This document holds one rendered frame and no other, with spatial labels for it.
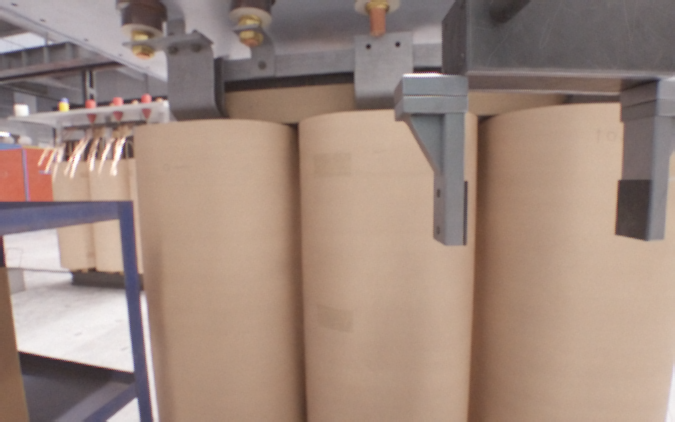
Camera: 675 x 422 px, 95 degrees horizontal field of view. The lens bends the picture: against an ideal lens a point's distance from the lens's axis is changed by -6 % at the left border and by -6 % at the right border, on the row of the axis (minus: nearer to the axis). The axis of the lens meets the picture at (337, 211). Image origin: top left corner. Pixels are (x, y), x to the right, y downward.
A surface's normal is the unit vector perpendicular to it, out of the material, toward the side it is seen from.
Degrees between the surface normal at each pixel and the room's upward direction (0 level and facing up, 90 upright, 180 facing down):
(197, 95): 90
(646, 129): 90
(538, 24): 90
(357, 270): 90
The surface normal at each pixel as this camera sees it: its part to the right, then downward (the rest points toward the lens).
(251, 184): 0.45, 0.07
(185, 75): -0.17, 0.09
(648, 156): -1.00, 0.01
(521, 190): -0.84, 0.06
